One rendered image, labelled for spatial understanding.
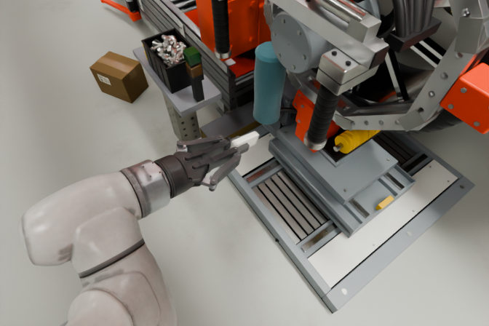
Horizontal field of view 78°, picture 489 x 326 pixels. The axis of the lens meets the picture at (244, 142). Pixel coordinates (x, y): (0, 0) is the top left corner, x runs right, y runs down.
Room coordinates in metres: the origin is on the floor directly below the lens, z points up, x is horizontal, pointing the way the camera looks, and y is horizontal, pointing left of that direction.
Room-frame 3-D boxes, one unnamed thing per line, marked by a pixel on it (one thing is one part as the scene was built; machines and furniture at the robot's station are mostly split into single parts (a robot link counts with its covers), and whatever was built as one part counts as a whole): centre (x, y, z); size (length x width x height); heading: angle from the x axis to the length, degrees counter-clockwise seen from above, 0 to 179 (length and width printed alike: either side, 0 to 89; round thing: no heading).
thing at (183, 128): (0.96, 0.29, 0.21); 0.10 x 0.10 x 0.42; 35
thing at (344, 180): (0.73, -0.37, 0.32); 0.40 x 0.30 x 0.28; 35
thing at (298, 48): (0.60, -0.18, 0.85); 0.21 x 0.14 x 0.14; 125
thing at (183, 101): (0.94, 0.28, 0.44); 0.43 x 0.17 x 0.03; 35
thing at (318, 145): (0.36, -0.14, 0.83); 0.04 x 0.04 x 0.16
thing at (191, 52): (0.77, 0.16, 0.64); 0.04 x 0.04 x 0.04; 35
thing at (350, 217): (0.70, -0.40, 0.13); 0.50 x 0.36 x 0.10; 35
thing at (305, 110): (0.66, -0.27, 0.48); 0.16 x 0.12 x 0.17; 125
